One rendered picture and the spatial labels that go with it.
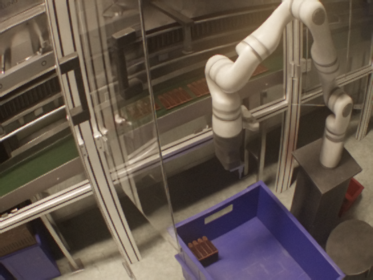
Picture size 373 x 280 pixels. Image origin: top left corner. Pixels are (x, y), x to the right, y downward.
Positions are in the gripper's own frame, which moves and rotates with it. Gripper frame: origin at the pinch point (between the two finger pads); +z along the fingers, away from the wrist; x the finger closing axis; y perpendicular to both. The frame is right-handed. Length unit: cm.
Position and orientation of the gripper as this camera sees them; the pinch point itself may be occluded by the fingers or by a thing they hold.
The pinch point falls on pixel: (235, 172)
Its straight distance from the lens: 119.5
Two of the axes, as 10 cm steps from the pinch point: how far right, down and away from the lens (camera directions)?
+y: -9.1, 3.2, -2.4
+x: 4.0, 6.2, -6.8
